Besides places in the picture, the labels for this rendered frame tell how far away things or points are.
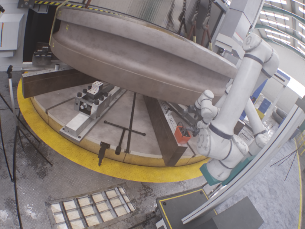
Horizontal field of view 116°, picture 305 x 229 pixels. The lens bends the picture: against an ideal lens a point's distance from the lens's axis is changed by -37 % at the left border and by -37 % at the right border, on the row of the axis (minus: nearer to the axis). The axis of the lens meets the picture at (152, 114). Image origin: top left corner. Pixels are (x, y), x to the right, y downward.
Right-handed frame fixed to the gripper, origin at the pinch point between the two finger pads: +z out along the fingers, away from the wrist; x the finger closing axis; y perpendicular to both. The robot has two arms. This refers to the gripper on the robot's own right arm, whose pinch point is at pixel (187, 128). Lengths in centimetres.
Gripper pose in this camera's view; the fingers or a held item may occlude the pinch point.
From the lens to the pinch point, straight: 178.1
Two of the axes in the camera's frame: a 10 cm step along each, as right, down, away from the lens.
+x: 2.0, 5.8, -7.9
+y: 3.4, -8.0, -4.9
